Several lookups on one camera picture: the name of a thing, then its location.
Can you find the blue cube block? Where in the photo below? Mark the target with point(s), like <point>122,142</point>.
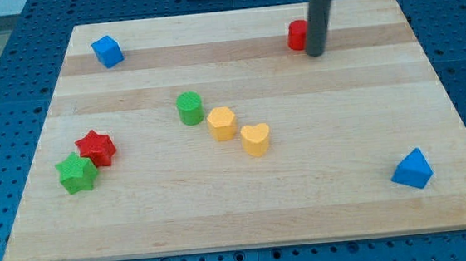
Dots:
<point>107,51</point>

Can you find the yellow hexagon block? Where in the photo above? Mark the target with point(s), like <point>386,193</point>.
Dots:
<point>222,123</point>

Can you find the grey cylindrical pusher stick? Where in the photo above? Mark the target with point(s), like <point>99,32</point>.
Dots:
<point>317,25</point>

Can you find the green cylinder block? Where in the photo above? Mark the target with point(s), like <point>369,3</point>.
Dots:
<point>190,108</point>

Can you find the red star block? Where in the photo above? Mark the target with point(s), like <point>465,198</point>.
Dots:
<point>97,147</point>

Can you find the red cylinder block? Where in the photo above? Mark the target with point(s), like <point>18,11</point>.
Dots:
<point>297,32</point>

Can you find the wooden board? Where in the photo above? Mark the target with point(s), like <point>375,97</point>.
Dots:
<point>340,124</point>

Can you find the yellow heart block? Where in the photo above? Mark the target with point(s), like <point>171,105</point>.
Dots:
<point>255,139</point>

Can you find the blue triangle block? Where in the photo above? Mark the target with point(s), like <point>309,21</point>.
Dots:
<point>414,170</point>

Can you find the green star block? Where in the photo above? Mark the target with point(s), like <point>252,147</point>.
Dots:
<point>77,173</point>

